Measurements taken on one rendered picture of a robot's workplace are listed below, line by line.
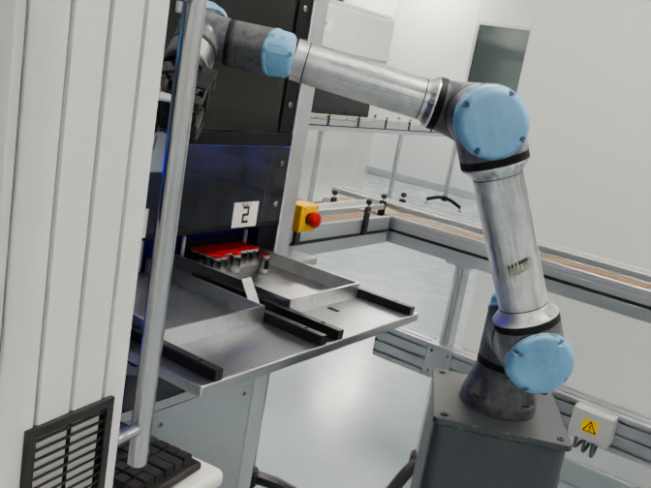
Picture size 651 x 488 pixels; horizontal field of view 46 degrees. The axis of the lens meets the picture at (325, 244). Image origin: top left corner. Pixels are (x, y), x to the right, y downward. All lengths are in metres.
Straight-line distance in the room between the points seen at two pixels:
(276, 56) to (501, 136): 0.38
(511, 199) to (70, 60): 0.80
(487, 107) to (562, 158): 1.76
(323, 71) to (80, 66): 0.73
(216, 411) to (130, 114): 1.28
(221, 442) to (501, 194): 1.06
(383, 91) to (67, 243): 0.78
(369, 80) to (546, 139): 1.70
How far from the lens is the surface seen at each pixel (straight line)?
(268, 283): 1.76
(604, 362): 3.04
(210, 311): 1.53
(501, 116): 1.26
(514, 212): 1.30
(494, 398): 1.53
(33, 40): 0.70
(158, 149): 1.16
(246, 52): 1.27
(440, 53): 10.60
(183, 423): 1.88
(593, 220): 2.97
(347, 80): 1.38
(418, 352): 2.64
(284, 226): 1.92
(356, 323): 1.60
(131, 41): 0.76
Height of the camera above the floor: 1.38
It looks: 13 degrees down
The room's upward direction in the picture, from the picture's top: 10 degrees clockwise
